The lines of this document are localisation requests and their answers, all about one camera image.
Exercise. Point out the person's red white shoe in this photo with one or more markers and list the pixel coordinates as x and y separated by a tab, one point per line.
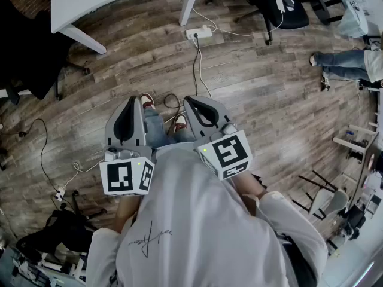
147	100
180	122

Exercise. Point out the left hand-held gripper camera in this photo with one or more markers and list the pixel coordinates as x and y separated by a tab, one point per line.
111	154

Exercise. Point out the person's left red white shoe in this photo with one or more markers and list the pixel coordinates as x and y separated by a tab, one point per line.
147	100

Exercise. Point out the right hand-held gripper camera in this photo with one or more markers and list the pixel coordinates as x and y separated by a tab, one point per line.
229	129

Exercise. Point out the small white adapter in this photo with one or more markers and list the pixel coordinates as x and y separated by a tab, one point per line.
60	194

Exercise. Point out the person's leg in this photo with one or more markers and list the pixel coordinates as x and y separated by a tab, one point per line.
154	127
182	136

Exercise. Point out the person's left leg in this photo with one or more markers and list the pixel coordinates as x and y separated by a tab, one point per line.
154	127

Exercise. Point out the black swivel chair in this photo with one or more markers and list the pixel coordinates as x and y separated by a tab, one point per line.
60	235

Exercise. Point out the large black office chair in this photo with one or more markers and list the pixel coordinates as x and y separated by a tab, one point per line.
27	55

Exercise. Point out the clear plastic bag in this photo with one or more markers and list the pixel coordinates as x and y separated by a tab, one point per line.
354	22

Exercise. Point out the white power strip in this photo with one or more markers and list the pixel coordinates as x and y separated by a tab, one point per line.
197	34

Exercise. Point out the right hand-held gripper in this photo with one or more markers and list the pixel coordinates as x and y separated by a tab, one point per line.
227	154

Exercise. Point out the person's right red white shoe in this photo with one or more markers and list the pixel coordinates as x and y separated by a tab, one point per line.
180	122

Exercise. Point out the hand-held gripper camera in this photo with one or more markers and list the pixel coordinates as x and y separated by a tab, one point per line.
229	129
111	154

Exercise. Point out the white plastic chair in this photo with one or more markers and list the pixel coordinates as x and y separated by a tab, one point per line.
329	200

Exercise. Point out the person's right leg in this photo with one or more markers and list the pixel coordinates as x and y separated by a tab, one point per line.
182	136

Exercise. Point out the white charger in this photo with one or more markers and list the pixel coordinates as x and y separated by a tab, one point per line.
280	4

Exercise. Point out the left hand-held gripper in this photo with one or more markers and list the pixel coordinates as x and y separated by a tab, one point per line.
116	178

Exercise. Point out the person's white shirt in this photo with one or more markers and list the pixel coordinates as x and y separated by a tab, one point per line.
194	220

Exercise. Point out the person's right forearm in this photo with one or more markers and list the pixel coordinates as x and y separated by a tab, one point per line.
248	190

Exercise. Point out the black metal frame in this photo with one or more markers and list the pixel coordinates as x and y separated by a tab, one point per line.
317	179

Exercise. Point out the person's left forearm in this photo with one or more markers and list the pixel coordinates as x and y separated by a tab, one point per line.
127	211

